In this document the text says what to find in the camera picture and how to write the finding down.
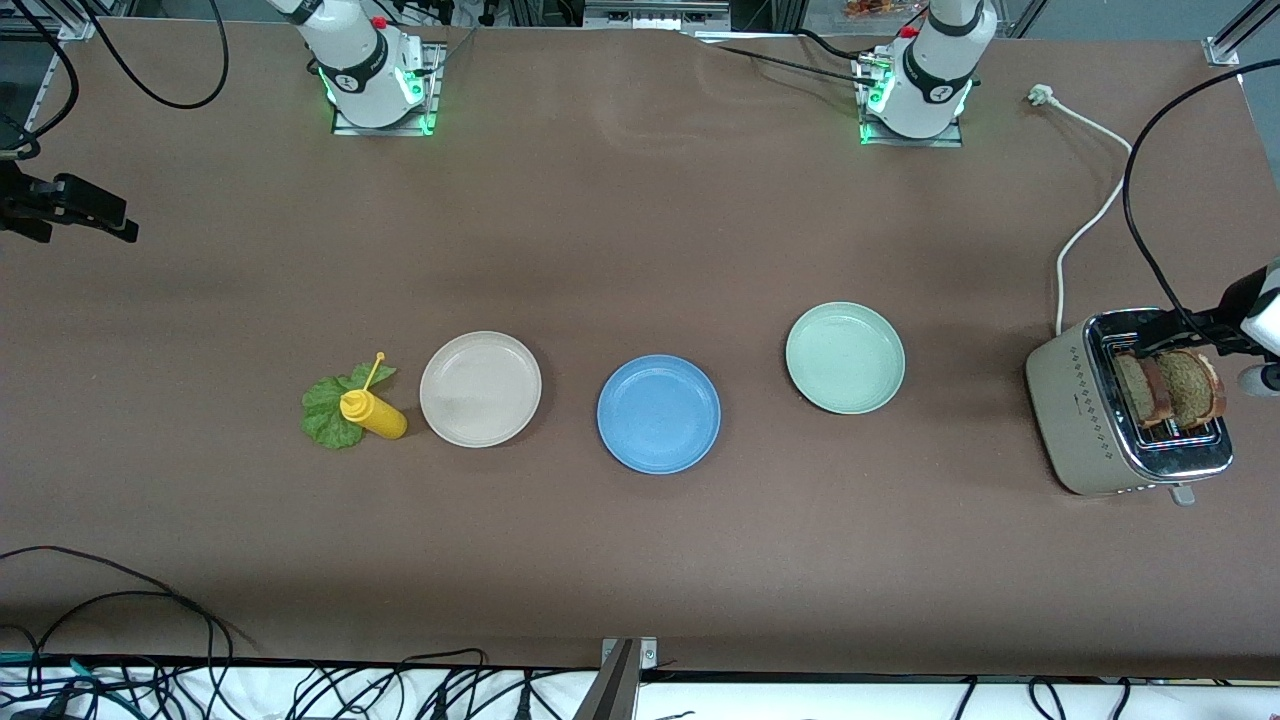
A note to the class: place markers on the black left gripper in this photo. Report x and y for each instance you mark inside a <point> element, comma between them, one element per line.
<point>1237,299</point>

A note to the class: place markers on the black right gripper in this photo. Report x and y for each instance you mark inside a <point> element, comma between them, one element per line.
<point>20,204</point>

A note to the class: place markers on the brown bread slice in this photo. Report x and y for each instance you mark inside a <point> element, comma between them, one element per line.
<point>1195,392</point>
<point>1135,392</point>

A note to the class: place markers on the green lettuce leaf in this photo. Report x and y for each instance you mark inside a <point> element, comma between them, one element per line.
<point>322,415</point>

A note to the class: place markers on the yellow squeeze sauce bottle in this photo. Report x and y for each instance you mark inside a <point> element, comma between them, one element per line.
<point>380,418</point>

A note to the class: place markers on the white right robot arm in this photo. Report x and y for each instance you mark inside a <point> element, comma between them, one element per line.
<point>350,60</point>

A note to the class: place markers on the pale green round plate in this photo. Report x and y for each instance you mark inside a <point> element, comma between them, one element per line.
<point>845,358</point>

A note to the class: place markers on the beige round plate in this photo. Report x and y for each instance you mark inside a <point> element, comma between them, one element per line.
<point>480,390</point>

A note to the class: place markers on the blue round plate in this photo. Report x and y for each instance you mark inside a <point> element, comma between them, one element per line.
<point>658,415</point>

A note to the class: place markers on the beige chrome toaster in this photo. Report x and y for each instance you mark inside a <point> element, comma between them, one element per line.
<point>1070,420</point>

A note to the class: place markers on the orange snack bag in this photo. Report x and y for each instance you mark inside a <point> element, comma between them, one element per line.
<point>870,8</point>

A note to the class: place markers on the grey metal box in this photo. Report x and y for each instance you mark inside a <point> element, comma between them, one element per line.
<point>655,15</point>

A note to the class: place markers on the aluminium frame profile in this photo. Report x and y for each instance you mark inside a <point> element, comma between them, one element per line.
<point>75,30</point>
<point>1225,50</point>

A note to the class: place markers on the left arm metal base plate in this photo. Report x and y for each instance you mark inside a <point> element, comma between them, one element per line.
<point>905,142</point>

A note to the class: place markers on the aluminium bracket profile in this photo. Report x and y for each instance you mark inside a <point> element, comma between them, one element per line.
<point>615,690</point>

